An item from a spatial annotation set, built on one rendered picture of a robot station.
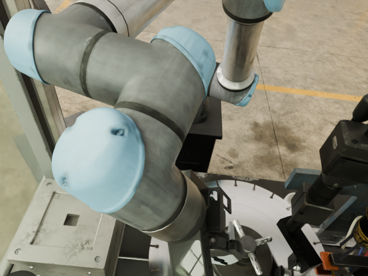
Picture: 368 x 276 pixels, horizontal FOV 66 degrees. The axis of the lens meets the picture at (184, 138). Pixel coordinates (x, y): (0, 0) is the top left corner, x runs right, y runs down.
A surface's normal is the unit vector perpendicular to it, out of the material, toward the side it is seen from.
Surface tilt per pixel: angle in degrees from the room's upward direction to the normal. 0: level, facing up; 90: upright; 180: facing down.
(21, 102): 90
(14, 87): 90
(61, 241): 0
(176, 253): 50
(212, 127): 0
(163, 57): 18
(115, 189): 81
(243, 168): 0
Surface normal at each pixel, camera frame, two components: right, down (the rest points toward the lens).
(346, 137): -0.62, -0.64
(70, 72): -0.34, 0.48
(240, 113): 0.10, -0.68
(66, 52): -0.21, 0.03
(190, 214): 0.77, 0.23
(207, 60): 0.75, 0.00
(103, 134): -0.44, -0.52
